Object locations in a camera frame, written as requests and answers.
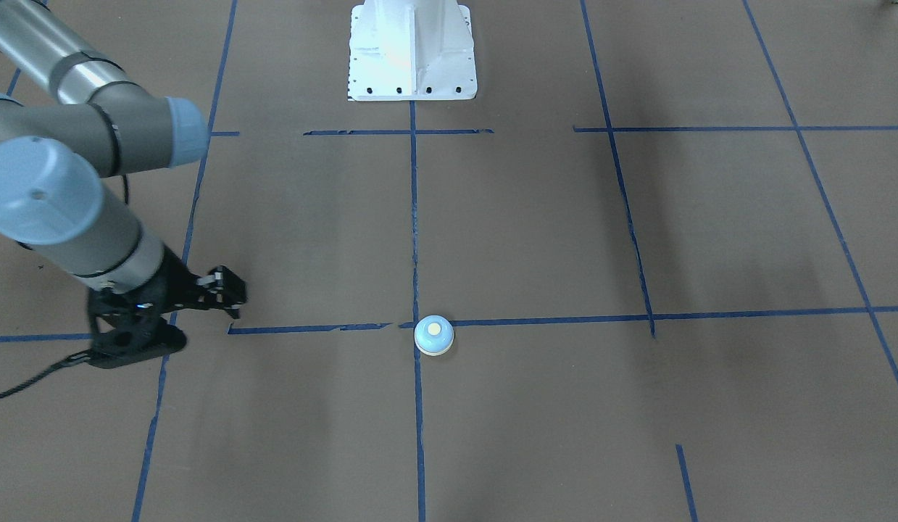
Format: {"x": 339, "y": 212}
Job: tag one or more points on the white camera mast base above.
{"x": 411, "y": 50}

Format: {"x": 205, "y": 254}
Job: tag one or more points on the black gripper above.
{"x": 175, "y": 280}

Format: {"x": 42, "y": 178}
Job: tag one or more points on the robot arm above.
{"x": 53, "y": 199}

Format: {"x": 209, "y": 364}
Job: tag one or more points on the brown paper table cover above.
{"x": 665, "y": 234}

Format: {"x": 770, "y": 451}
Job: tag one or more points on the blue and white bell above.
{"x": 433, "y": 335}

